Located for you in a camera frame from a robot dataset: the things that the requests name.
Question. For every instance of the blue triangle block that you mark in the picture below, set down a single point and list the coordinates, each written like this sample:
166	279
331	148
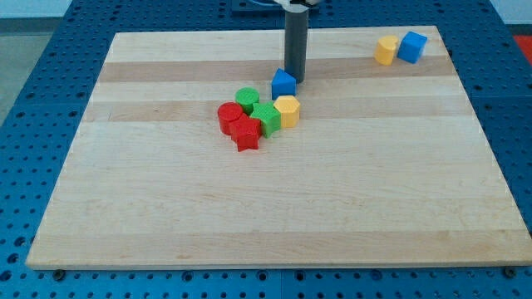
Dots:
283	84

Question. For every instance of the blue cube block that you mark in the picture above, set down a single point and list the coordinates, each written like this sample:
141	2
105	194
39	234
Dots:
411	47

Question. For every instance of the red cylinder block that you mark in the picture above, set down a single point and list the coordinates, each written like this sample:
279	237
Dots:
227	113

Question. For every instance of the red star block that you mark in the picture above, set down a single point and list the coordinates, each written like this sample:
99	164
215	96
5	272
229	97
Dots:
245	133

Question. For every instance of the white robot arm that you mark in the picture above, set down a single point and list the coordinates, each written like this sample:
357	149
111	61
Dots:
297	6

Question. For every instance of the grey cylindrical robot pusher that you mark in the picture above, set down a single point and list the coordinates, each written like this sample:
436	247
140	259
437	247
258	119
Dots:
295	44

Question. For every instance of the green star block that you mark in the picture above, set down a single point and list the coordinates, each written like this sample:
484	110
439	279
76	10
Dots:
269	117

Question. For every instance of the green cylinder block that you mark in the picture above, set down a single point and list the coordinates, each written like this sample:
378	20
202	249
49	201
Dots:
246	97

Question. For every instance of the yellow hexagon block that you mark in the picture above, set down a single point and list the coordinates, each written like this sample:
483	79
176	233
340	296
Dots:
289	108

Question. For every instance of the yellow heart block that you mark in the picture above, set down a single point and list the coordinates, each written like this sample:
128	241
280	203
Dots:
385	50

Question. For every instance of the wooden board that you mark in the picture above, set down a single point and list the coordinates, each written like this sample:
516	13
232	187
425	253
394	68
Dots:
387	167

